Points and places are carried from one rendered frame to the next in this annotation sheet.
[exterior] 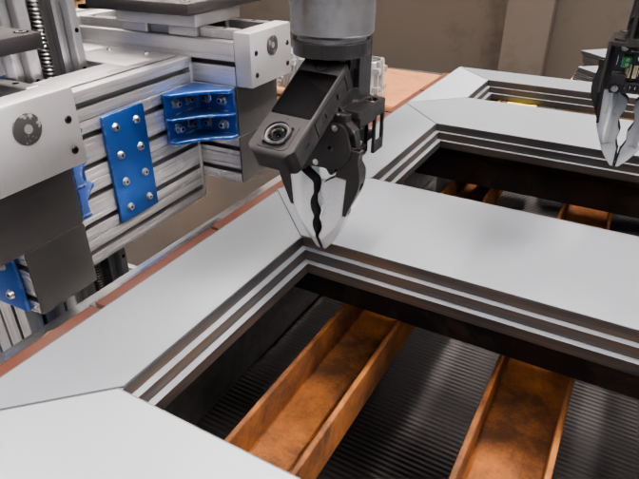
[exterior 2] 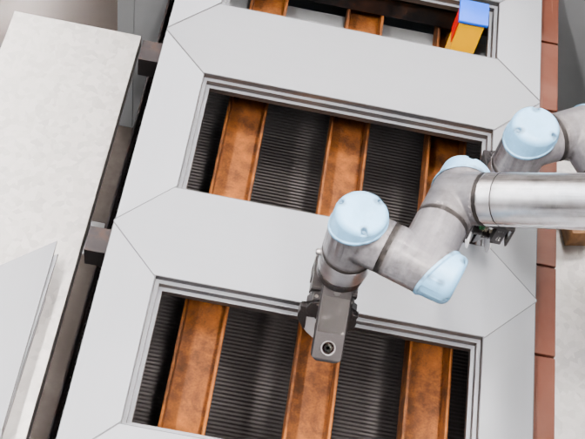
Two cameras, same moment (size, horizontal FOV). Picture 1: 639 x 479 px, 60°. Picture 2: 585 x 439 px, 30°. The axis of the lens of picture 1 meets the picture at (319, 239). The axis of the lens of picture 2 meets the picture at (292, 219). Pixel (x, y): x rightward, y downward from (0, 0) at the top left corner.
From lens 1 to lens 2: 2.00 m
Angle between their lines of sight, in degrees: 88
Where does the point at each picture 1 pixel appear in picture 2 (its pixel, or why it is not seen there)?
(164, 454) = (458, 111)
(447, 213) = (414, 298)
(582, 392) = (268, 408)
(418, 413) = (378, 353)
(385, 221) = not seen: hidden behind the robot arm
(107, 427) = (483, 115)
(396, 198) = (453, 309)
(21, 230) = not seen: outside the picture
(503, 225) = (377, 291)
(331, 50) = not seen: hidden behind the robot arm
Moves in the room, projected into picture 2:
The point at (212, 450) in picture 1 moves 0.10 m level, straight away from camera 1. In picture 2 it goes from (445, 116) to (480, 152)
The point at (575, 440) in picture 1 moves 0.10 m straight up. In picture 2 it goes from (273, 361) to (280, 340)
